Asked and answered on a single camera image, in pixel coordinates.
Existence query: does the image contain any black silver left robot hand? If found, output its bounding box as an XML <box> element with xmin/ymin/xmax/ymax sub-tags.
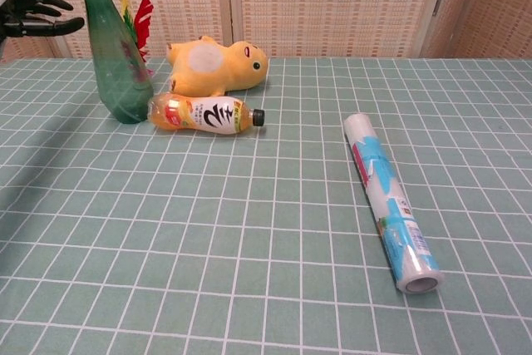
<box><xmin>0</xmin><ymin>0</ymin><xmax>86</xmax><ymax>42</ymax></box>

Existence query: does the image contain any green spray bottle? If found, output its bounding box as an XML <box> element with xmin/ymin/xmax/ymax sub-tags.
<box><xmin>76</xmin><ymin>0</ymin><xmax>155</xmax><ymax>125</ymax></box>

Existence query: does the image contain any orange drink bottle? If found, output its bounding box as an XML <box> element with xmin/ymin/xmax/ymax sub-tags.
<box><xmin>147</xmin><ymin>91</ymin><xmax>266</xmax><ymax>136</ymax></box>

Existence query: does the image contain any colourful feather shuttlecock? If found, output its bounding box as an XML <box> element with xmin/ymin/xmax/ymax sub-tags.
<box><xmin>119</xmin><ymin>0</ymin><xmax>155</xmax><ymax>77</ymax></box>

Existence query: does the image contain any yellow plush toy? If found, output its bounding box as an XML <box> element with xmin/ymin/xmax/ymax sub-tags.
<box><xmin>166</xmin><ymin>36</ymin><xmax>269</xmax><ymax>98</ymax></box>

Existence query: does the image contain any green checked tablecloth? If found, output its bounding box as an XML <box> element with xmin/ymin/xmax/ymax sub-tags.
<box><xmin>0</xmin><ymin>55</ymin><xmax>532</xmax><ymax>355</ymax></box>

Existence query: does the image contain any plastic wrap roll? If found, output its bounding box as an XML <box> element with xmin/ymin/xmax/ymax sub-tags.
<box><xmin>342</xmin><ymin>112</ymin><xmax>444</xmax><ymax>295</ymax></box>

